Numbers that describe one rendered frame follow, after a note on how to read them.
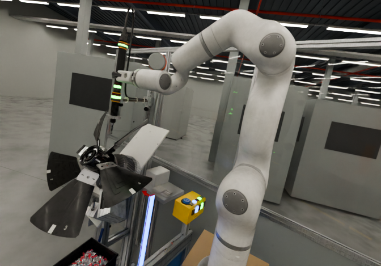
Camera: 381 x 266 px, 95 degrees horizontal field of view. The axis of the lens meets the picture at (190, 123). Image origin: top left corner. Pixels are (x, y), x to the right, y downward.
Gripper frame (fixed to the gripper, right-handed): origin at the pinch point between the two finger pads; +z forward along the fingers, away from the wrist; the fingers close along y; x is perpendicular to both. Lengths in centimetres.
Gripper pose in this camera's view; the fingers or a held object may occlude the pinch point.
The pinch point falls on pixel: (119, 76)
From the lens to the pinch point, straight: 95.1
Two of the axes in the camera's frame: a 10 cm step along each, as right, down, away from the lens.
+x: 1.9, -9.8, -1.2
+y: 5.8, 0.1, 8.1
